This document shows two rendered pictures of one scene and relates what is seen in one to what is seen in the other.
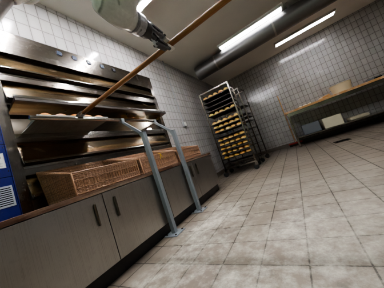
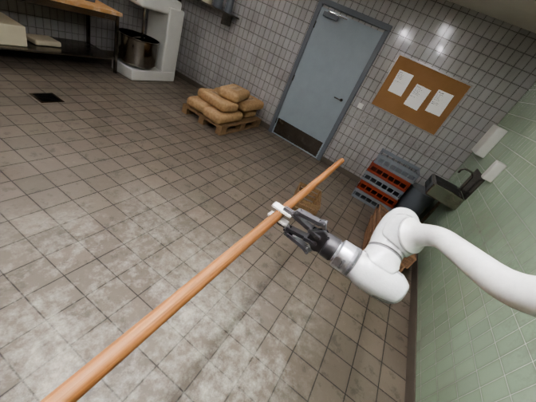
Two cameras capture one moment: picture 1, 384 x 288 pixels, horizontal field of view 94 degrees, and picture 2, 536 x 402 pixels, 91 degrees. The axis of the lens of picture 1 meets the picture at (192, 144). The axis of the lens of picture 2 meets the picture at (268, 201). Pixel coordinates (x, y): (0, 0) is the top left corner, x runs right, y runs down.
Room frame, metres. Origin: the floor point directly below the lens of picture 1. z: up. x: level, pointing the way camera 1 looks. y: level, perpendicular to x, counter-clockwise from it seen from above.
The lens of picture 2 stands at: (1.14, 0.61, 1.66)
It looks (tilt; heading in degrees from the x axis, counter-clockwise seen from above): 32 degrees down; 257
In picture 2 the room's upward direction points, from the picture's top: 25 degrees clockwise
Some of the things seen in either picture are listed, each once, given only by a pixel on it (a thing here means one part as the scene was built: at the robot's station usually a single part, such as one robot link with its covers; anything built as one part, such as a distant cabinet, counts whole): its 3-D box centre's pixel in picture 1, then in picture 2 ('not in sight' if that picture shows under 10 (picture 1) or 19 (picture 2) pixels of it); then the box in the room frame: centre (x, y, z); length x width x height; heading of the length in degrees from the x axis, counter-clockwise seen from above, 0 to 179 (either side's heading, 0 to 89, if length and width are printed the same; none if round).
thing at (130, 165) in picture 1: (92, 174); not in sight; (1.47, 0.86, 0.72); 0.56 x 0.49 x 0.28; 151
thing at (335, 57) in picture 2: not in sight; (320, 87); (0.08, -3.98, 1.08); 1.14 x 0.09 x 2.16; 150
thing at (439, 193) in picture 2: not in sight; (436, 198); (-1.41, -2.10, 0.69); 0.46 x 0.36 x 0.94; 60
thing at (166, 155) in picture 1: (143, 161); not in sight; (1.98, 0.57, 0.72); 0.56 x 0.49 x 0.28; 150
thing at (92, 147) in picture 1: (119, 143); not in sight; (2.10, 0.81, 1.02); 1.79 x 0.11 x 0.19; 150
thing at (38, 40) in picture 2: (357, 116); (42, 40); (4.08, -3.71, 0.27); 0.34 x 0.26 x 0.07; 66
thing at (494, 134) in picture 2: not in sight; (488, 140); (-1.76, -2.47, 1.45); 0.28 x 0.11 x 0.36; 60
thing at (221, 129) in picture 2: not in sight; (224, 116); (1.40, -3.98, 0.07); 1.20 x 0.80 x 0.14; 60
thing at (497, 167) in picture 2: not in sight; (493, 171); (-1.35, -1.72, 1.28); 0.09 x 0.09 x 0.20; 60
